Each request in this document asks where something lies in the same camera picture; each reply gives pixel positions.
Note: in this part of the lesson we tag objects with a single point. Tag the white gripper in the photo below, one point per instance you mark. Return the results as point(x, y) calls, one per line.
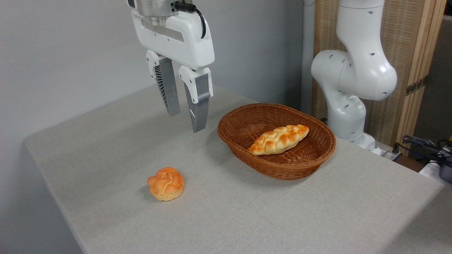
point(183, 38)

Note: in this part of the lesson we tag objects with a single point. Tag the round knotted bread roll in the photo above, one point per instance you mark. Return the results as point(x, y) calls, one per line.
point(166, 184)

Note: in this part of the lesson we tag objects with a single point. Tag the long braided bread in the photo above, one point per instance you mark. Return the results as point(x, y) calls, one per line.
point(279, 139)

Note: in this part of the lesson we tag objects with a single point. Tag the brown wicker basket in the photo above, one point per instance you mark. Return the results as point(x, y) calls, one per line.
point(310, 155)

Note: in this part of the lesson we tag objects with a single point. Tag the white power strip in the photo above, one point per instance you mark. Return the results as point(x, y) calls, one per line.
point(388, 153)

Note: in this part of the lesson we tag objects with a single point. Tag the metal screen hinge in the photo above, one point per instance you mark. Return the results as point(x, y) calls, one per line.
point(416, 85)

